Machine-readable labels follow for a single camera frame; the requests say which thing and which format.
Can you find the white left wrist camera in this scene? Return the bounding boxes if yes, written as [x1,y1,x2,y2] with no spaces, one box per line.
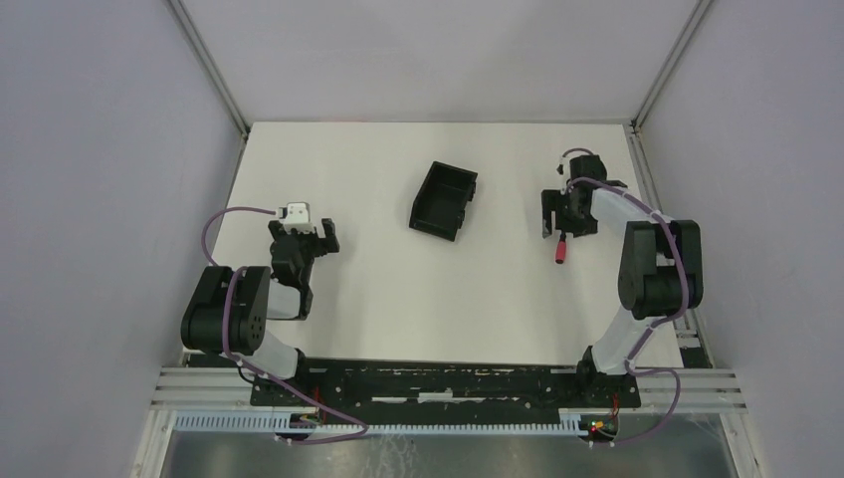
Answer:
[276,202,317,234]

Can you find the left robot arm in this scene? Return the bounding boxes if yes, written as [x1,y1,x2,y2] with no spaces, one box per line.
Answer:
[180,218,340,379]

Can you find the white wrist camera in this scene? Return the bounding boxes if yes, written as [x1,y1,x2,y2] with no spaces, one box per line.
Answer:
[556,154,570,194]
[276,202,317,234]

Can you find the white slotted cable duct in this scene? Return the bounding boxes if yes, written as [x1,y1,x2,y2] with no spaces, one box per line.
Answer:
[172,411,595,437]

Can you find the red handled screwdriver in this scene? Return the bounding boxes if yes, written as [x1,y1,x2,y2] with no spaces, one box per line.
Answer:
[554,231,567,265]

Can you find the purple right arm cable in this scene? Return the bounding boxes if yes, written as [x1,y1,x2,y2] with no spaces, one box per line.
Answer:
[557,147,694,448]

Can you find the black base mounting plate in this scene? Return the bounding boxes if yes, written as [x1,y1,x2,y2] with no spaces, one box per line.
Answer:
[290,358,639,427]

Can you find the aluminium frame rail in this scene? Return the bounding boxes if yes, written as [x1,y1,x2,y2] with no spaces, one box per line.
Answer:
[151,367,748,414]

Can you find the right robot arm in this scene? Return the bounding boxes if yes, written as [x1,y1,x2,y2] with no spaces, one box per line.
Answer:
[540,147,704,389]

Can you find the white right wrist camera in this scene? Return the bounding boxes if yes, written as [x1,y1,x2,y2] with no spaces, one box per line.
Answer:
[556,154,570,194]

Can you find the black plastic bin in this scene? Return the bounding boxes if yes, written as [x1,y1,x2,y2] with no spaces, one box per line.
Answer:
[409,161,478,242]

